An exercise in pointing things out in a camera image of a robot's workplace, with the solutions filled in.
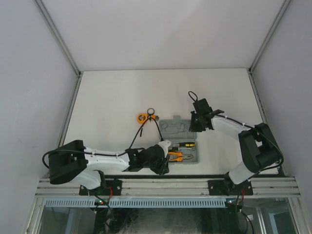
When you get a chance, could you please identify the grey slotted cable duct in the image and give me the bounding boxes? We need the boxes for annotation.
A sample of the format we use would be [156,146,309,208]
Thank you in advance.
[44,197,227,208]

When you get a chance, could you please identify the black camera cable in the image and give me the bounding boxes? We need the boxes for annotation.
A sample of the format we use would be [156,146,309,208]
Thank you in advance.
[187,91,285,169]
[42,115,164,169]

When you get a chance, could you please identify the orange hex key set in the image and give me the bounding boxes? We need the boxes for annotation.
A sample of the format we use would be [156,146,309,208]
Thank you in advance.
[150,115,159,121]

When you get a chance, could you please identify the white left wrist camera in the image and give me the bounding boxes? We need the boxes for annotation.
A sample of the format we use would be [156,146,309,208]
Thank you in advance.
[158,140,172,156]

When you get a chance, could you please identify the long black yellow screwdriver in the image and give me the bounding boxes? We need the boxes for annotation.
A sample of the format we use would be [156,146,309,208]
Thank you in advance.
[174,142,195,148]

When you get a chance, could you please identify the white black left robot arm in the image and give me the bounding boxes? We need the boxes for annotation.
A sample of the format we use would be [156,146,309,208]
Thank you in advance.
[45,140,172,195]

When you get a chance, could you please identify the right aluminium frame post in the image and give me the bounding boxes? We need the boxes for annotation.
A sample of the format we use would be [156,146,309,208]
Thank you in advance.
[248,0,292,73]

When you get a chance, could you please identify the black right camera cable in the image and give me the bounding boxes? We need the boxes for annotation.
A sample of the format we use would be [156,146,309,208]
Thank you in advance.
[187,91,285,169]

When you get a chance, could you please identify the aluminium frame post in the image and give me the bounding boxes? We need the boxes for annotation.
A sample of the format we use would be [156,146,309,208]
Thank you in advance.
[248,0,292,73]
[33,0,81,77]

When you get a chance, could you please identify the orange tape measure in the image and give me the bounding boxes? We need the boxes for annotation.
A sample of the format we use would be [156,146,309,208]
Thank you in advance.
[136,113,149,137]

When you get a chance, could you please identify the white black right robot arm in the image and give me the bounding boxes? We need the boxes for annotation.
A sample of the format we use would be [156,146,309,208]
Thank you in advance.
[189,98,284,195]

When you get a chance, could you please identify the left aluminium frame post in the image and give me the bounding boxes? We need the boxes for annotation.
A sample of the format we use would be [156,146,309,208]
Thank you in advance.
[33,0,81,77]

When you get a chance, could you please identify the aluminium front rail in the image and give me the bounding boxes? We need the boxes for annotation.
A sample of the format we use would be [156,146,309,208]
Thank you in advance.
[35,177,300,198]

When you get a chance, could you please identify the black left camera cable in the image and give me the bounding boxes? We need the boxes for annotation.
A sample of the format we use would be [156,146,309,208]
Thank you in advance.
[42,115,164,169]

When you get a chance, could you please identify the grey plastic tool case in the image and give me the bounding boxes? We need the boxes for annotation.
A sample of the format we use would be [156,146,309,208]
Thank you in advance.
[159,116,199,164]

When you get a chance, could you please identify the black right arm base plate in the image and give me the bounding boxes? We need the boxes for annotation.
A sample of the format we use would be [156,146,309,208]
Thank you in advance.
[208,179,254,196]

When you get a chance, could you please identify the orange black pliers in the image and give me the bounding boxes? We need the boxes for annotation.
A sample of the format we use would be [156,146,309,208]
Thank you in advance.
[168,152,194,162]

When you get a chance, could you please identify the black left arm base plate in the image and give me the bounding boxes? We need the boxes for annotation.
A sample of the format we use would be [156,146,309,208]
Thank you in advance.
[79,179,122,196]

